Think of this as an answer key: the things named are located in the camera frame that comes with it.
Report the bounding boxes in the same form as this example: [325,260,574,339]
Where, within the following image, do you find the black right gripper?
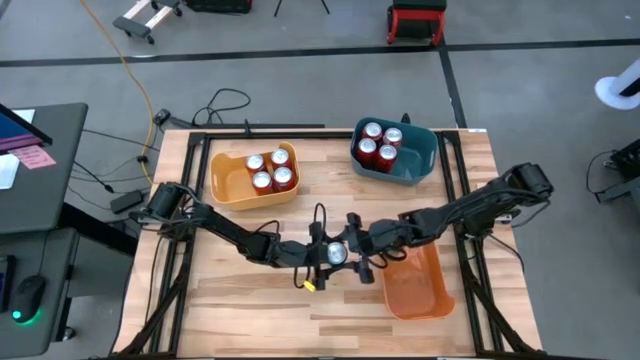
[338,212,407,286]

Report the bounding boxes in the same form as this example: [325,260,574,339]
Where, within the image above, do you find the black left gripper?
[288,221,342,293]

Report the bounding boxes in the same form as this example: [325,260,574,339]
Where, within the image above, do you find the green Sprite soda can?
[326,242,349,266]

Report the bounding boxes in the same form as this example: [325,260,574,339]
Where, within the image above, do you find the red Fanta soda can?
[269,148,292,171]
[272,166,297,194]
[244,153,266,176]
[251,171,274,196]

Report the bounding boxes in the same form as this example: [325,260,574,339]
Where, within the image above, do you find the Coca-Cola Star Wars soda can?
[382,126,404,150]

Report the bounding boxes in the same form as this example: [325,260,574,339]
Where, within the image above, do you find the orange plastic bin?
[382,243,457,322]

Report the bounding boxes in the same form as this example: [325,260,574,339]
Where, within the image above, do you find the teal plastic bin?
[349,117,439,187]

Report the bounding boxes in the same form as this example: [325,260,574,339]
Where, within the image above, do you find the yellow plastic bin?
[208,141,301,212]

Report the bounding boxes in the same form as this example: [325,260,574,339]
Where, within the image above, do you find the black floor bar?
[172,121,326,131]

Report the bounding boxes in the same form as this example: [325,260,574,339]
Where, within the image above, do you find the black power brick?
[109,188,147,215]

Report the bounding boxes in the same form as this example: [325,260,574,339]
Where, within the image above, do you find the red and black stool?
[386,0,448,48]

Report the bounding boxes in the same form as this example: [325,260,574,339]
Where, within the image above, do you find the black tripod legs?
[273,0,332,16]

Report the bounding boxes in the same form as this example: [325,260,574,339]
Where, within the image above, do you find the black equipment case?
[185,0,254,15]

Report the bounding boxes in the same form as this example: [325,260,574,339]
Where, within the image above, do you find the dark grey desk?
[0,227,81,359]
[0,102,90,236]

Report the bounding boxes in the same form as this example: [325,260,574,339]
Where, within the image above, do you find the black equipment stand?
[596,138,640,204]

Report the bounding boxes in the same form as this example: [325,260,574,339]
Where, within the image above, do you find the wooden wheeled dolly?
[112,0,184,46]

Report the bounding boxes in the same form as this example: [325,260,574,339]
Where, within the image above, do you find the white round stand base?
[593,58,640,112]

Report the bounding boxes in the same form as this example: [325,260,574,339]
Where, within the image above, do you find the black computer mouse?
[9,273,48,325]

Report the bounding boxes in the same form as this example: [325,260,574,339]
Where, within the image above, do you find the pink sticky note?
[8,144,58,171]

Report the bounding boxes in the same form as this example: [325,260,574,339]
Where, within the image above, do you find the black keyboard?
[0,253,16,312]

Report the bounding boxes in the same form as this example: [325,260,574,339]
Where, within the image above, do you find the white paper sheet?
[0,108,37,190]

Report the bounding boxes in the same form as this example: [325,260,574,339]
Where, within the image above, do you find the open laptop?
[0,102,54,155]

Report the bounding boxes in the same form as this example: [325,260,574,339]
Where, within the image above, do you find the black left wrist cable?
[310,201,327,236]

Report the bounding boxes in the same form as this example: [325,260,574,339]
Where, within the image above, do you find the black aluminium rig frame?
[112,127,549,360]

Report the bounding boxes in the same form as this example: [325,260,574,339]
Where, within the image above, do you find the black floor cable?
[191,88,252,127]

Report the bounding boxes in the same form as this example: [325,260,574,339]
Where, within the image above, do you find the yellow extension cord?
[79,0,155,184]

